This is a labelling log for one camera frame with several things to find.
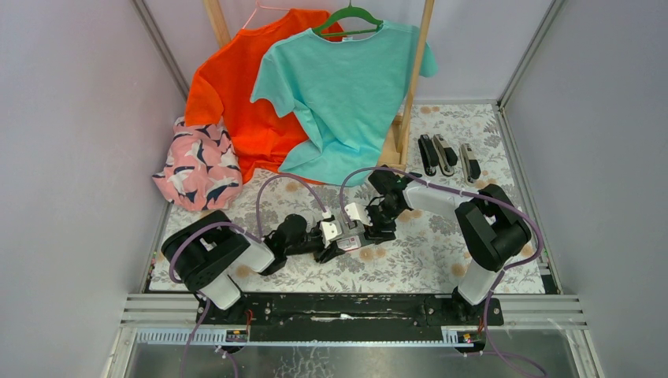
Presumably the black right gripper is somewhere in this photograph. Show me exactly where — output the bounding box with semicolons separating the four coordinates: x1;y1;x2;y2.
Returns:
358;200;404;246

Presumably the beige and black stapler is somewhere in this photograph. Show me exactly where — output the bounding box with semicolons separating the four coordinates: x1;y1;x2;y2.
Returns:
432;134;458;176

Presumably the red staple box sleeve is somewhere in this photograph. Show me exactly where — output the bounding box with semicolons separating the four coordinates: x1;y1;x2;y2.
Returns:
337;235;366;252

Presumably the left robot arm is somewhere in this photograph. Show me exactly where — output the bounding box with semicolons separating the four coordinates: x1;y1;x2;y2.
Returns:
161;210;346;324

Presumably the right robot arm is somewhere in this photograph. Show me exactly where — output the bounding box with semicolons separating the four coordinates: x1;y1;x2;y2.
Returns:
365;170;532;324

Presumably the wooden rack base tray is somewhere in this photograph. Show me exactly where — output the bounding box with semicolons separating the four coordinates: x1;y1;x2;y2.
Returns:
377;114;410;170

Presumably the teal t-shirt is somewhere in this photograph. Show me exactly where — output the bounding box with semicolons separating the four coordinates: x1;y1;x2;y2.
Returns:
250;20;420;186

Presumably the pink bird-pattern cloth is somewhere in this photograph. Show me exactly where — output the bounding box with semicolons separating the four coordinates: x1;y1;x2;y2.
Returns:
152;117;243;211

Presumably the orange t-shirt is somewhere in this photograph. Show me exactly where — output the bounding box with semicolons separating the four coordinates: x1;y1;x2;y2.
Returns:
185;9;330;182

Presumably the green clothes hanger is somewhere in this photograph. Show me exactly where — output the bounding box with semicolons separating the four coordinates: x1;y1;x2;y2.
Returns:
312;1;384;39

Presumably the pink clothes hanger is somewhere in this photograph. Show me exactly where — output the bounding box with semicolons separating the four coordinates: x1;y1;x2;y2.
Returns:
242;1;290;30

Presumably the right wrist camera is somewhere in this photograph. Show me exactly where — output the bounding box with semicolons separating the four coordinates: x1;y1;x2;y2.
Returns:
343;202;373;226

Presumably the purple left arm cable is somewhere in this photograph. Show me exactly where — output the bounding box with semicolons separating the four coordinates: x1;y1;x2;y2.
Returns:
168;172;335;378

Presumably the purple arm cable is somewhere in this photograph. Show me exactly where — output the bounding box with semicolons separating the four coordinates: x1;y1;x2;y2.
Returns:
168;172;335;378
339;166;548;376

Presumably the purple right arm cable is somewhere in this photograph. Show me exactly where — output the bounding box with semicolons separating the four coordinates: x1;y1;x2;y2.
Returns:
339;166;548;376

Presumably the wooden rack right post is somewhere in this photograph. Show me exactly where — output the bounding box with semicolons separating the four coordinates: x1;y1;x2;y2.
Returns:
395;0;435;153

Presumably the wooden rack post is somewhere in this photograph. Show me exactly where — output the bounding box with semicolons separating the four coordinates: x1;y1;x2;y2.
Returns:
395;0;435;153
202;0;232;48

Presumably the wooden rack left post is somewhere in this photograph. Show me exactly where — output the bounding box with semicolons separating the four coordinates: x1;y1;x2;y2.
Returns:
202;0;232;48

